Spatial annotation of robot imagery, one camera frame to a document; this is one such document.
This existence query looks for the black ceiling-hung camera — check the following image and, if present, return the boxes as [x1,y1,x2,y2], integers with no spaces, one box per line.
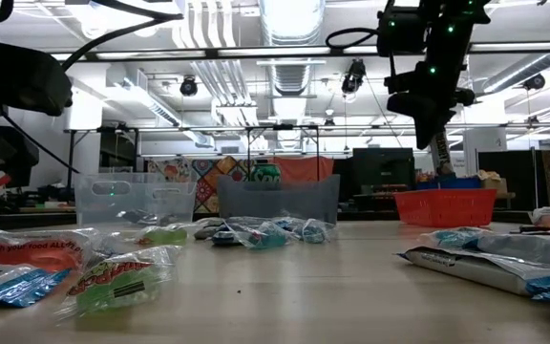
[179,75,200,97]
[340,58,368,96]
[521,73,547,93]

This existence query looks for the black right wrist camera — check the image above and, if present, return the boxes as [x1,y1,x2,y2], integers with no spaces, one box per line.
[376,8,430,57]

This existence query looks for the grey translucent plastic bin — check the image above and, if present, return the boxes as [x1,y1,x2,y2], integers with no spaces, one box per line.
[216,173,342,226]

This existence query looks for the green ring pop candy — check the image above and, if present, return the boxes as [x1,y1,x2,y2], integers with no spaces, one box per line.
[135,223,191,247]
[54,245,184,320]

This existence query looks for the red plastic basket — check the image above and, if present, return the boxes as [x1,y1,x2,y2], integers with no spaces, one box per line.
[392,187,498,228]

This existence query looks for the black television screen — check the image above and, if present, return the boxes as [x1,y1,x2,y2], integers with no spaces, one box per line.
[351,147,416,195]

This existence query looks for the green soda can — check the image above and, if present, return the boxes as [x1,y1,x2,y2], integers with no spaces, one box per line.
[249,159,283,184]

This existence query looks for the black camera cable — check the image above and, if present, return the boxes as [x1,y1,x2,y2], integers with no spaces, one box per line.
[59,0,184,72]
[325,27,382,51]

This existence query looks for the black left camera cable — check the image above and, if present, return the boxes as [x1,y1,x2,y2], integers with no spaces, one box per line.
[59,0,184,72]

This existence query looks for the black right camera cable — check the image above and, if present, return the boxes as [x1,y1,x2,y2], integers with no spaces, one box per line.
[325,27,382,51]

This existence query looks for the clear plastic bin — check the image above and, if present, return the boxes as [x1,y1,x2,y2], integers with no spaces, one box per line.
[74,171,199,228]

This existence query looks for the colourful patchwork cloth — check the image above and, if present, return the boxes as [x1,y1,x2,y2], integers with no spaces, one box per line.
[147,156,253,214]

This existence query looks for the cardboard box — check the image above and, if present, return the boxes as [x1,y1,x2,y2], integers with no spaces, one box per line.
[476,169,509,194]

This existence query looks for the blue ring pop candy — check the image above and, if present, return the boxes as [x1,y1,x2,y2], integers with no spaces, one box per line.
[419,226,496,250]
[296,217,339,245]
[229,220,299,251]

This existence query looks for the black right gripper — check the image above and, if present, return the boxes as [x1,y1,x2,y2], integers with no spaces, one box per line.
[383,50,477,150]

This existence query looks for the blue storage tub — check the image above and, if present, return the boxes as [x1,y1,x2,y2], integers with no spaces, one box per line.
[415,177,483,191]

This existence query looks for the black partition panel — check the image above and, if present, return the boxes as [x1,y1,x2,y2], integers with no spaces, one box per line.
[476,149,539,212]

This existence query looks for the silver ceiling air duct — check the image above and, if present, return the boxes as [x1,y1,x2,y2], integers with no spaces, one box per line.
[257,0,328,97]

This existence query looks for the red ring pop candy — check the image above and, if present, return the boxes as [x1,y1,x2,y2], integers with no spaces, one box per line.
[0,226,116,274]

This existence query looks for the orange cloth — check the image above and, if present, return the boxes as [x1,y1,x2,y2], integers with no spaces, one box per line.
[271,156,336,183]

